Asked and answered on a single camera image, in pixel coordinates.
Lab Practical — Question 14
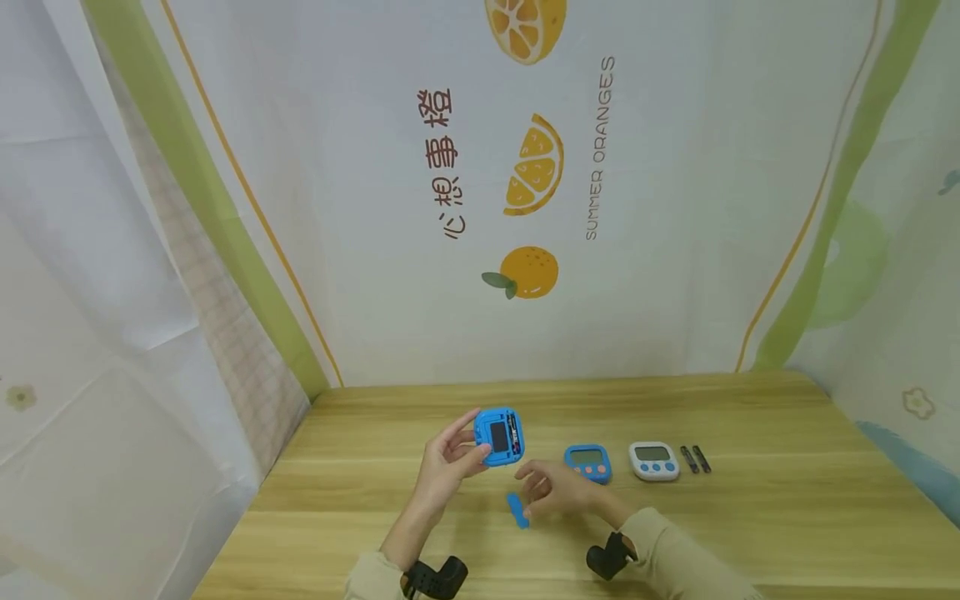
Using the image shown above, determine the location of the white digital timer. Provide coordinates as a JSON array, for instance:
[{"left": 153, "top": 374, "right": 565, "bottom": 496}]
[{"left": 628, "top": 442, "right": 681, "bottom": 483}]

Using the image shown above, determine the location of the blue digital timer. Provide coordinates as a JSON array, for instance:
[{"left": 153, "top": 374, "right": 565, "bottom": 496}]
[{"left": 563, "top": 444, "right": 613, "bottom": 485}]

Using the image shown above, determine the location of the person's right forearm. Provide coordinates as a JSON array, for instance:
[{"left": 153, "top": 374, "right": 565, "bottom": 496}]
[{"left": 592, "top": 492, "right": 766, "bottom": 600}]

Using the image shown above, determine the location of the person's left hand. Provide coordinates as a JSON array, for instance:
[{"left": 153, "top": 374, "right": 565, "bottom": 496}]
[{"left": 411, "top": 407, "right": 493, "bottom": 528}]

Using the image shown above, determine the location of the blue timer with back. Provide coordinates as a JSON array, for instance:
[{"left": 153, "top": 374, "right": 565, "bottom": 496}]
[{"left": 472, "top": 407, "right": 525, "bottom": 468}]

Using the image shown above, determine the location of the person's right hand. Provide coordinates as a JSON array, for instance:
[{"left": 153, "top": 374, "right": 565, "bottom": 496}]
[{"left": 514, "top": 459, "right": 606, "bottom": 521}]

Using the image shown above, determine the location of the black wrist band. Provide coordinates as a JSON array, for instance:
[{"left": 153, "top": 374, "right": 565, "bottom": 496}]
[
  {"left": 585, "top": 532, "right": 638, "bottom": 582},
  {"left": 401, "top": 556, "right": 469, "bottom": 600}
]

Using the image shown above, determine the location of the person's left forearm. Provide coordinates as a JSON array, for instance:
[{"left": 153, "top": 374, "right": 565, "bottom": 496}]
[{"left": 344, "top": 505, "right": 441, "bottom": 600}]

